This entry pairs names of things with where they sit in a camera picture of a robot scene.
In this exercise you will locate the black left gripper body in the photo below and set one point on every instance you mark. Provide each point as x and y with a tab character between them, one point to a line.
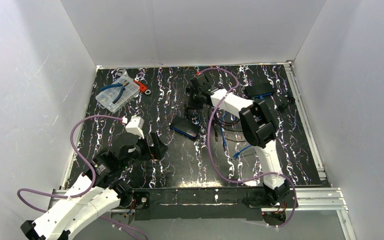
153	147

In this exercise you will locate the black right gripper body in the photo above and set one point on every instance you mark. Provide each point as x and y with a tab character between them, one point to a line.
198	88

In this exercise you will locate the black switch with blue ports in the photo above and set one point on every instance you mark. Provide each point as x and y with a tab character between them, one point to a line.
185	127

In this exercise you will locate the grey ribbed network switch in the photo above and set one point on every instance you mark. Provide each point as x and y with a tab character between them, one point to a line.
259	91

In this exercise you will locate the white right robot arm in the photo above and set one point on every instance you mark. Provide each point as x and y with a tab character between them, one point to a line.
258	127

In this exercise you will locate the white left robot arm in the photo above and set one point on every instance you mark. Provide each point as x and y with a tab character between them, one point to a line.
98	190

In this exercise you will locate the red black tool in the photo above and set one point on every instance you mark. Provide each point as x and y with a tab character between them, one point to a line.
143	88

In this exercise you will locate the clear plastic parts box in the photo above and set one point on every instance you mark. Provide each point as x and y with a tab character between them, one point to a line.
132	90

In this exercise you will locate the black base bar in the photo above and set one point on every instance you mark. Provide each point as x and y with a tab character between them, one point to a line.
243	202

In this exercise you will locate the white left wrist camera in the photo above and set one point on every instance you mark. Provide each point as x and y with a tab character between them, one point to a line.
135	125

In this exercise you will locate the blue handled pliers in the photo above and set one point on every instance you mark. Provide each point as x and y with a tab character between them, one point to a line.
115	90

